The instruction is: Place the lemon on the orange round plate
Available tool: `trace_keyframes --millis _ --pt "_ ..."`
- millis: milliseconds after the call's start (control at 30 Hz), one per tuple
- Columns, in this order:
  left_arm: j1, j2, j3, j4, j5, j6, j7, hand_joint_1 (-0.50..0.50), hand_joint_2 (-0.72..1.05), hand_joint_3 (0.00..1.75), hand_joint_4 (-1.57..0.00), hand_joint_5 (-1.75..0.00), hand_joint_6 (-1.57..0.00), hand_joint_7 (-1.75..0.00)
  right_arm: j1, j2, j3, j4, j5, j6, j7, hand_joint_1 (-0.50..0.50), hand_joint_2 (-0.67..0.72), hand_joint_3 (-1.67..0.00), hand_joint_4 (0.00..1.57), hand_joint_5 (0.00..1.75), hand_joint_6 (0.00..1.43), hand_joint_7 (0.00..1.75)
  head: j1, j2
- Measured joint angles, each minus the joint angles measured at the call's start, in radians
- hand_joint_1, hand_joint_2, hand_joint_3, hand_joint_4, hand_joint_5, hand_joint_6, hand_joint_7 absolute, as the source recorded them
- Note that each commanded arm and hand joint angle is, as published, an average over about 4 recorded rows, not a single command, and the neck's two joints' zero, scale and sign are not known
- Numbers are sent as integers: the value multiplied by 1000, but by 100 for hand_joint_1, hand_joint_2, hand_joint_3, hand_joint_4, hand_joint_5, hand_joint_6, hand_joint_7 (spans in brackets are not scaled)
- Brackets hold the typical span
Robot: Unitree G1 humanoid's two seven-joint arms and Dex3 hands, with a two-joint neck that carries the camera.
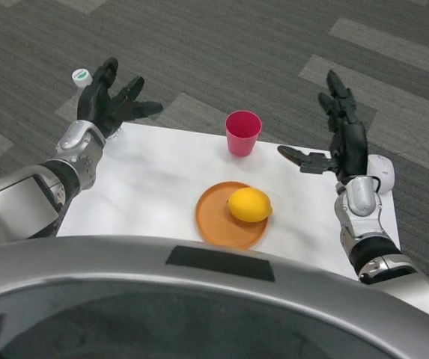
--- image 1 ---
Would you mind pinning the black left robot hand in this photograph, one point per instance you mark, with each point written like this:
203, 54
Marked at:
105, 104

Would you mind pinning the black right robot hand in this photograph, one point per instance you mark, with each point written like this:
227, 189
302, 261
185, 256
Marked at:
349, 146

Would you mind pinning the yellow lemon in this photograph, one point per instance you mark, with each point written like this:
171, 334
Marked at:
251, 205

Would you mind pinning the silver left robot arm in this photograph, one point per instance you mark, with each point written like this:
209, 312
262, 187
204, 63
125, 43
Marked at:
38, 187

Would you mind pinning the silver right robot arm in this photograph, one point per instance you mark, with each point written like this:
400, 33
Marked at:
371, 232

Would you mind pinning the orange round plate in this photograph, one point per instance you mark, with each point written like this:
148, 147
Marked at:
218, 220

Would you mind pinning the white bottle with green cap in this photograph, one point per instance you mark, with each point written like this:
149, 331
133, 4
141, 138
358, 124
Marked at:
81, 80

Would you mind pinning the white computer mouse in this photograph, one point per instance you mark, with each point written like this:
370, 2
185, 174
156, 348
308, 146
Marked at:
382, 172

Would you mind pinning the pink plastic cup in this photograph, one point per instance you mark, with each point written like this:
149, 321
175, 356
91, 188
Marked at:
242, 132

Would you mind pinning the silver robot chest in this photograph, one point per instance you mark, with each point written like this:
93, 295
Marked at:
184, 299

